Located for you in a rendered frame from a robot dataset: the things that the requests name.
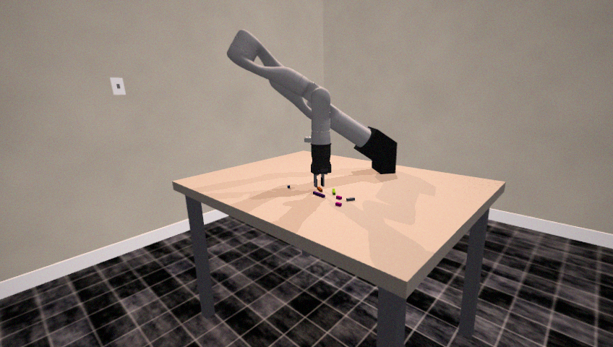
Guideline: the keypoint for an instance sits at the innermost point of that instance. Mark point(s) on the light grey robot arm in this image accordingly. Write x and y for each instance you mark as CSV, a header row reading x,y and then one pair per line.
x,y
243,51

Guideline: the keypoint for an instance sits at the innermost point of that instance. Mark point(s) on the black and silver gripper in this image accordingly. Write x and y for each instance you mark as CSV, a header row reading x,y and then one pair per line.
x,y
321,151

